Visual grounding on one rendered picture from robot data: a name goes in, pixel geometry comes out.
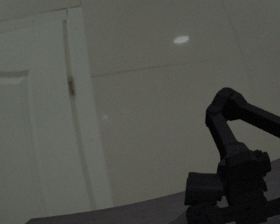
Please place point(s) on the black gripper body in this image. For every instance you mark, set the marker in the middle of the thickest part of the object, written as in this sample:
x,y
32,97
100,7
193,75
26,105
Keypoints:
x,y
248,207

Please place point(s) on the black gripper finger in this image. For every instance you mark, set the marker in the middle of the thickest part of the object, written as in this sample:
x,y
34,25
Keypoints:
x,y
211,215

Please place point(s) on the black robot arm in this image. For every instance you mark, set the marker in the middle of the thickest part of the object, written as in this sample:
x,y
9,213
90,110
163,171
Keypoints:
x,y
240,168

